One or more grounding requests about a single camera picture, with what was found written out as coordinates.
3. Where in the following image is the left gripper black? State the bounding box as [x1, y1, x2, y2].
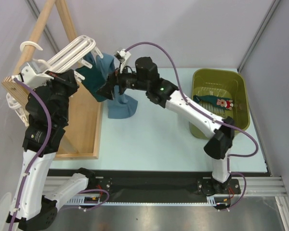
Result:
[41, 69, 81, 122]

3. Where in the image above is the dark green sock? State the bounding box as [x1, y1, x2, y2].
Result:
[76, 53, 107, 102]

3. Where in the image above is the blue sock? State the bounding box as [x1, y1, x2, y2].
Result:
[94, 53, 138, 119]

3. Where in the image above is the white plastic clip hanger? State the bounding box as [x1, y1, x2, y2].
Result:
[6, 35, 103, 127]

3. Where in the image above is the green sock with reindeer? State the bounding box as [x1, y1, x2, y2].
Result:
[193, 95, 234, 110]

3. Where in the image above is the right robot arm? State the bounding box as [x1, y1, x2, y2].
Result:
[97, 57, 235, 193]

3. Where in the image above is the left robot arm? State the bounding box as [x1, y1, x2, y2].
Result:
[6, 70, 96, 231]

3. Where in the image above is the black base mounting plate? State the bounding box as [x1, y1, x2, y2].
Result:
[84, 170, 241, 205]

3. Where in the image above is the olive green plastic basket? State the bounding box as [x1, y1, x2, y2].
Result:
[191, 68, 250, 130]

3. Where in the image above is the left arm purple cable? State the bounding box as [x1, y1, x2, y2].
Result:
[8, 79, 110, 231]

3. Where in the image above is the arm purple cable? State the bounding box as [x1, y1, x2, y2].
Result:
[124, 42, 259, 212]
[8, 79, 110, 231]

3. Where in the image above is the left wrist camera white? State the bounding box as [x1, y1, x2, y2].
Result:
[12, 61, 54, 89]

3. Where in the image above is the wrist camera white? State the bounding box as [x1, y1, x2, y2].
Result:
[114, 49, 131, 73]
[12, 61, 54, 89]

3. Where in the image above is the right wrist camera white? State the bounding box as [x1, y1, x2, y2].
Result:
[114, 49, 131, 73]

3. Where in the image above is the wooden drying rack frame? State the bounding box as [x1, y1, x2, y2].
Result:
[2, 0, 102, 160]

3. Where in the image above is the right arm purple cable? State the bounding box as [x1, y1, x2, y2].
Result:
[124, 42, 259, 212]

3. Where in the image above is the aluminium rail frame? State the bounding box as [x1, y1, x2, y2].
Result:
[24, 175, 289, 231]

